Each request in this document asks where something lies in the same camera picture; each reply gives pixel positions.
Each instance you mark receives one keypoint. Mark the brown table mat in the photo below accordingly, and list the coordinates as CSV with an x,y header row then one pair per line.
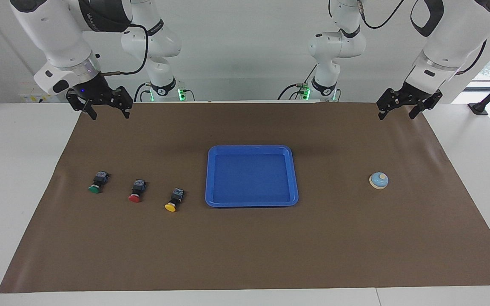
x,y
143,255

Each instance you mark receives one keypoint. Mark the yellow push button switch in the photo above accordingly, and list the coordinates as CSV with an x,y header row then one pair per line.
x,y
174,200

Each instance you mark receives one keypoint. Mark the blue plastic tray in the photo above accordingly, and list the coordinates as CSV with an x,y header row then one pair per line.
x,y
251,182

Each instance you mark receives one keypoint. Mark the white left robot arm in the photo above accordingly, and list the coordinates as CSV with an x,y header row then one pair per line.
x,y
453,34

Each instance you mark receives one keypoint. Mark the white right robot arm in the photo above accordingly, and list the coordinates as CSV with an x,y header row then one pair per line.
x,y
58,34

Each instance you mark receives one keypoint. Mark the light blue desk bell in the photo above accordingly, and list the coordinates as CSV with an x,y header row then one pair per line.
x,y
379,180

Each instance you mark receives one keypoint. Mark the green push button switch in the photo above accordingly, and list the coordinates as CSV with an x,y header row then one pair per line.
x,y
98,182

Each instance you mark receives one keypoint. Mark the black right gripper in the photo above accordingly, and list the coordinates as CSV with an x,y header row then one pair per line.
x,y
94,89

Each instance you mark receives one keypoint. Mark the white wall socket box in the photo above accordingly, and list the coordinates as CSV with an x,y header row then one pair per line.
x,y
30,97

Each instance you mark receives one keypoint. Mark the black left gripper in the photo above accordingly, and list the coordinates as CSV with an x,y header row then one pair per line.
x,y
411,95

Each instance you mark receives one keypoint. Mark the red push button switch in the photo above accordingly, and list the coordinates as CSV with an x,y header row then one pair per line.
x,y
137,191

